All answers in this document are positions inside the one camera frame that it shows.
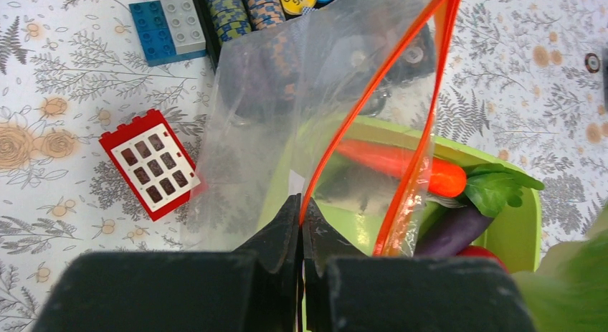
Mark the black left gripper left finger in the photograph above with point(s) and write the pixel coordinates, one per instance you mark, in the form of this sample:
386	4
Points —
255	287

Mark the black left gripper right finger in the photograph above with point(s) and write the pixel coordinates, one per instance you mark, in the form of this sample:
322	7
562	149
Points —
345	290

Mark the clear zip top bag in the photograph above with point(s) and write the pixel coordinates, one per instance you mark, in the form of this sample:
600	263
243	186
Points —
286	97

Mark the green toy cabbage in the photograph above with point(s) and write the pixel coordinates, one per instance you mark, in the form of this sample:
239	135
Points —
568	290

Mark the green plastic tray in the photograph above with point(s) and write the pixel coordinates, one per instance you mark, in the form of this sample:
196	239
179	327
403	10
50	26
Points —
514	236

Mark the grey toy fish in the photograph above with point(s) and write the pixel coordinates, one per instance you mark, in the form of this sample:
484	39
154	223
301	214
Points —
359	190

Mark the purple toy eggplant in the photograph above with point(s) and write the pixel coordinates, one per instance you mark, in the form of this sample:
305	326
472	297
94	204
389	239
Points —
450	231

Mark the red toy apple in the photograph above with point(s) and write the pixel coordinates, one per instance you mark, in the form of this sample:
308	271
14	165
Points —
478	251

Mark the orange toy carrot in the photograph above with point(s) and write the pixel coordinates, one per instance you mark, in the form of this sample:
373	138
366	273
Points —
445	179

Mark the red white window brick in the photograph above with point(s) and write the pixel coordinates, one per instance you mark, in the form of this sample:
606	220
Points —
154	163

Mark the black poker chip case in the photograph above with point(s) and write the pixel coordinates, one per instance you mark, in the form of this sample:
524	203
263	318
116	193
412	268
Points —
233	18

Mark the grey toy brick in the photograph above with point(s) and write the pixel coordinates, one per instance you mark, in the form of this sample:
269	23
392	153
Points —
184	25

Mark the blue toy brick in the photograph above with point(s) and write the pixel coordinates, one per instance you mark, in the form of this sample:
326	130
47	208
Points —
154	35

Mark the loose poker chip on table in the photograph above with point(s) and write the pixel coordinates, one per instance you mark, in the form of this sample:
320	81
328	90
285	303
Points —
592	62

